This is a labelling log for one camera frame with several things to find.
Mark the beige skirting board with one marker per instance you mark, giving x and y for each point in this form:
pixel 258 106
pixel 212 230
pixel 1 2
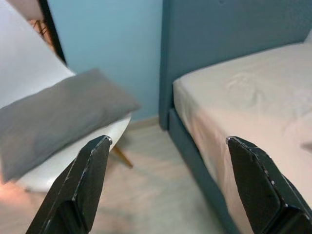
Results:
pixel 146 122

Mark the wooden chair leg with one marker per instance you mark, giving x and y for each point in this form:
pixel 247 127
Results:
pixel 124 157

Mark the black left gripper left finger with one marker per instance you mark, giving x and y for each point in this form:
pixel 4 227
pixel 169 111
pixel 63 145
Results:
pixel 83 185

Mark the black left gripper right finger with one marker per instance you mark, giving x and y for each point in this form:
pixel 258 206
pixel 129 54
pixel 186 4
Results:
pixel 263 195

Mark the black framed mirror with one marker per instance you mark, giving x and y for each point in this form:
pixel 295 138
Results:
pixel 54 36

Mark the grey pillow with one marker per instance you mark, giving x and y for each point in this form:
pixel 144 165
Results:
pixel 61 117

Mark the teal upholstered bed frame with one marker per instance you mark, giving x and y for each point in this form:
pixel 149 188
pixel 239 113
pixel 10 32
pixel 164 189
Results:
pixel 207 36

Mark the white shell chair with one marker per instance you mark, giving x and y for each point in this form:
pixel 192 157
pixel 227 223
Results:
pixel 22 61

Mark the mattress with white sheet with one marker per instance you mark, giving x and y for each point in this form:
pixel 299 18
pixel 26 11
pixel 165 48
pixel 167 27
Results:
pixel 243 97

